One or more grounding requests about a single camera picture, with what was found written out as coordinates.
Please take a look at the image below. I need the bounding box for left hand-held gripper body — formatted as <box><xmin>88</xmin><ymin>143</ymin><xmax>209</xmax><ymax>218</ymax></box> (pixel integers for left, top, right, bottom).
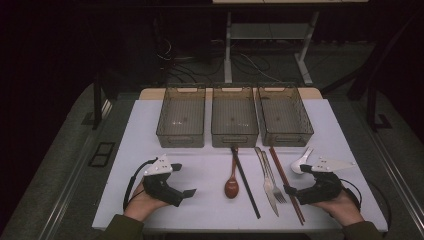
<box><xmin>142</xmin><ymin>153</ymin><xmax>185</xmax><ymax>208</ymax></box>

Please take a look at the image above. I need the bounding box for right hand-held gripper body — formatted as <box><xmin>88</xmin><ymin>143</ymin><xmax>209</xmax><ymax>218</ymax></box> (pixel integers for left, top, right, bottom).
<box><xmin>294</xmin><ymin>157</ymin><xmax>357</xmax><ymax>206</ymax></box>

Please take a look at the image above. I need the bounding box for red-brown chopstick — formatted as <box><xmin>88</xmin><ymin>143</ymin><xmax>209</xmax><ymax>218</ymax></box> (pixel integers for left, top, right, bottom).
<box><xmin>268</xmin><ymin>147</ymin><xmax>304</xmax><ymax>226</ymax></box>
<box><xmin>269</xmin><ymin>146</ymin><xmax>306</xmax><ymax>225</ymax></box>

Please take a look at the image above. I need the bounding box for white ceramic spoon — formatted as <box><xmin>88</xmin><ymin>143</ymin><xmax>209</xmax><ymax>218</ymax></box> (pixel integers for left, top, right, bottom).
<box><xmin>290</xmin><ymin>146</ymin><xmax>315</xmax><ymax>175</ymax></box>

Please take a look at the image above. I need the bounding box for silver fork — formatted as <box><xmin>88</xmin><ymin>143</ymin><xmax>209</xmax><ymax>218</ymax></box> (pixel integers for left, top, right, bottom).
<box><xmin>261</xmin><ymin>150</ymin><xmax>288</xmax><ymax>205</ymax></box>

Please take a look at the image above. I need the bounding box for silver table knife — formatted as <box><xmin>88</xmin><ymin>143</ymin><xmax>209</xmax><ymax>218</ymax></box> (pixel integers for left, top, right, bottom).
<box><xmin>254</xmin><ymin>146</ymin><xmax>280</xmax><ymax>218</ymax></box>

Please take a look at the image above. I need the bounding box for brown wooden spoon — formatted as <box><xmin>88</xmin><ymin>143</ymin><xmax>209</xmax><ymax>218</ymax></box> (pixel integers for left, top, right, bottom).
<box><xmin>224</xmin><ymin>146</ymin><xmax>240</xmax><ymax>200</ymax></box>

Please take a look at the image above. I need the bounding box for black chopstick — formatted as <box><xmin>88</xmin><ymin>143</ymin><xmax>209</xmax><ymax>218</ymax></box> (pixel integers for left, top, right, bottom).
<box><xmin>231</xmin><ymin>145</ymin><xmax>262</xmax><ymax>219</ymax></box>
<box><xmin>230</xmin><ymin>145</ymin><xmax>261</xmax><ymax>220</ymax></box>

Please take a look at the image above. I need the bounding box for clear smoky plastic bin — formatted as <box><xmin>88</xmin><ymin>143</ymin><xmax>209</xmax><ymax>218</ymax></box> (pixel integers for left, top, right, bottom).
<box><xmin>155</xmin><ymin>83</ymin><xmax>207</xmax><ymax>149</ymax></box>
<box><xmin>210</xmin><ymin>83</ymin><xmax>260</xmax><ymax>149</ymax></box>
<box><xmin>256</xmin><ymin>83</ymin><xmax>315</xmax><ymax>148</ymax></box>

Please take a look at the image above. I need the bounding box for person's left hand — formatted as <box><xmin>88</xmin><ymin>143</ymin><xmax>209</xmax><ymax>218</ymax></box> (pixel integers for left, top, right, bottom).
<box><xmin>123</xmin><ymin>179</ymin><xmax>169</xmax><ymax>223</ymax></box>

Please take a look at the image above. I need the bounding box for person's right hand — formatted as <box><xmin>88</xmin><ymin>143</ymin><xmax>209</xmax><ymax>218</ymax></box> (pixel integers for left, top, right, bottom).
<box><xmin>311</xmin><ymin>189</ymin><xmax>365</xmax><ymax>227</ymax></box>

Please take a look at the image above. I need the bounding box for white table mat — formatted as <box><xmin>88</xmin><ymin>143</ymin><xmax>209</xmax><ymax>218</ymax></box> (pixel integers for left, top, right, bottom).
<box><xmin>92</xmin><ymin>98</ymin><xmax>389</xmax><ymax>233</ymax></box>

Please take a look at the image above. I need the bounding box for black metal stand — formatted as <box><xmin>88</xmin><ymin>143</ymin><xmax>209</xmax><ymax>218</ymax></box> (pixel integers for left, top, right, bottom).
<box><xmin>92</xmin><ymin>73</ymin><xmax>118</xmax><ymax>130</ymax></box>
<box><xmin>321</xmin><ymin>14</ymin><xmax>424</xmax><ymax>133</ymax></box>

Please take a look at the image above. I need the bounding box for left hand-held gripper black cable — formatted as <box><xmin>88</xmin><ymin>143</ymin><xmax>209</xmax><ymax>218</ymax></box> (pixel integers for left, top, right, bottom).
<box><xmin>122</xmin><ymin>157</ymin><xmax>158</xmax><ymax>212</ymax></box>

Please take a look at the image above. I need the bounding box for hand-held gripper black cable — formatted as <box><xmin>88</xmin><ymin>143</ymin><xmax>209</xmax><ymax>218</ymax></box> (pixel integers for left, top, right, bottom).
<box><xmin>339</xmin><ymin>178</ymin><xmax>364</xmax><ymax>211</ymax></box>
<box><xmin>122</xmin><ymin>157</ymin><xmax>158</xmax><ymax>212</ymax></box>

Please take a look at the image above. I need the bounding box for right hand-held gripper black cable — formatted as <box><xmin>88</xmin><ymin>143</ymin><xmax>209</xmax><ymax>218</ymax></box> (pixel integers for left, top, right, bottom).
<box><xmin>339</xmin><ymin>178</ymin><xmax>364</xmax><ymax>211</ymax></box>

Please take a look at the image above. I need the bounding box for thin black cable loop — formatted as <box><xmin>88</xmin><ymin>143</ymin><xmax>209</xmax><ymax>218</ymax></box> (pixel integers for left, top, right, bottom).
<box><xmin>365</xmin><ymin>180</ymin><xmax>393</xmax><ymax>234</ymax></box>

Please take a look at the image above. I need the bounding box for black floor cable bundle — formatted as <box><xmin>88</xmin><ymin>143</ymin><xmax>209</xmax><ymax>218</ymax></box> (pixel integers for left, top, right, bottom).
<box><xmin>156</xmin><ymin>38</ymin><xmax>228</xmax><ymax>84</ymax></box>

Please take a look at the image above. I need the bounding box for white floor cable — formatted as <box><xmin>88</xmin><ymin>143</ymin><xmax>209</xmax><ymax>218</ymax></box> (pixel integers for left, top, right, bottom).
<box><xmin>238</xmin><ymin>53</ymin><xmax>283</xmax><ymax>84</ymax></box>

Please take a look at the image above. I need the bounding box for white metal desk frame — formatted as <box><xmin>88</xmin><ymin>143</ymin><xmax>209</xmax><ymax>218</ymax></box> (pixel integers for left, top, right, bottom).
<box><xmin>213</xmin><ymin>0</ymin><xmax>369</xmax><ymax>86</ymax></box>

